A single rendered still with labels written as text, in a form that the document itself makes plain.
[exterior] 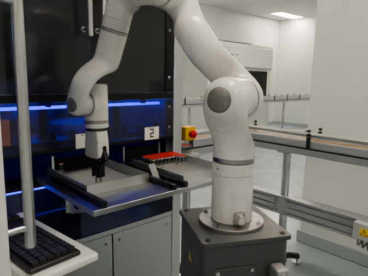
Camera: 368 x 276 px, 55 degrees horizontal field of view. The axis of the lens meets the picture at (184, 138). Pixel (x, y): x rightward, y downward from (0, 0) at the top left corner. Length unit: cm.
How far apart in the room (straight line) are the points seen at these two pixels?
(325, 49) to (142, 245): 187
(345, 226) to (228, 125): 140
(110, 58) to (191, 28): 32
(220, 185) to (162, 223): 89
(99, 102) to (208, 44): 45
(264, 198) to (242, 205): 143
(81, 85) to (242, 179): 59
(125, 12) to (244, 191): 66
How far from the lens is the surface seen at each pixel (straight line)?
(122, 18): 120
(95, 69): 121
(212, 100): 90
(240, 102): 90
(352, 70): 272
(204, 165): 162
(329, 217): 224
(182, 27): 104
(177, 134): 179
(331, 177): 284
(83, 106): 121
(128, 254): 179
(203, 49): 101
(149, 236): 183
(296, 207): 233
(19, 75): 84
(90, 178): 145
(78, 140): 149
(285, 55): 1070
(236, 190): 100
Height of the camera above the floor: 128
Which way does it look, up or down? 9 degrees down
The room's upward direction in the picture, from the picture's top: 1 degrees clockwise
